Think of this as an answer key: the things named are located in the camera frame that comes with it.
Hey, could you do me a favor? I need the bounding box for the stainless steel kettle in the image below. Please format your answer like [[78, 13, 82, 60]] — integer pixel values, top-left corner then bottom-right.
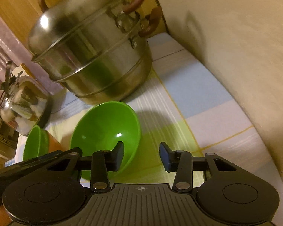
[[0, 61, 53, 136]]

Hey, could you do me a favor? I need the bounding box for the checked pastel tablecloth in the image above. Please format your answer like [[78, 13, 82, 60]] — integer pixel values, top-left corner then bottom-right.
[[5, 32, 274, 189]]

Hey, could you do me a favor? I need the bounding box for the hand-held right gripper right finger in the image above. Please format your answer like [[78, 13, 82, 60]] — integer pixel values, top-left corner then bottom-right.
[[159, 142, 239, 192]]

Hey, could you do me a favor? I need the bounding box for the white wooden chair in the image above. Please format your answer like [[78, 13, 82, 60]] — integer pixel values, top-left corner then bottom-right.
[[13, 62, 38, 80]]

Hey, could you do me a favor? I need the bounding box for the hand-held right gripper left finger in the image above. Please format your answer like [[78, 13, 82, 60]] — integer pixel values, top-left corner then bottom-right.
[[47, 141, 125, 192]]

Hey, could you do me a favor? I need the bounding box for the stainless steel steamer pot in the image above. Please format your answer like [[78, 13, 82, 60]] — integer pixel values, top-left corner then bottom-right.
[[28, 0, 163, 105]]

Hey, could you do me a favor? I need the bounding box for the orange plastic bowl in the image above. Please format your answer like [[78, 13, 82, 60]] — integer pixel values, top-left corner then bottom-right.
[[41, 128, 63, 154]]

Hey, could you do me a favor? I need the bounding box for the green plastic bowl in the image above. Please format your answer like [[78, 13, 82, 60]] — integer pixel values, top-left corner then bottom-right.
[[69, 101, 141, 180], [22, 125, 50, 162]]

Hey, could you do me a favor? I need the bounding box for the dark furniture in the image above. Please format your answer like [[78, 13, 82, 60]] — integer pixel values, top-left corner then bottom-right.
[[0, 104, 19, 149]]

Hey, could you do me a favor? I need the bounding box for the patterned curtain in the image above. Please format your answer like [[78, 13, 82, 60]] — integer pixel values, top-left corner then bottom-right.
[[0, 2, 64, 95]]

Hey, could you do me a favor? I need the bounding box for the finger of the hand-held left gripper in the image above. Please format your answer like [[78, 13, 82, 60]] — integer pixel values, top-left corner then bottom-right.
[[0, 147, 82, 202]]

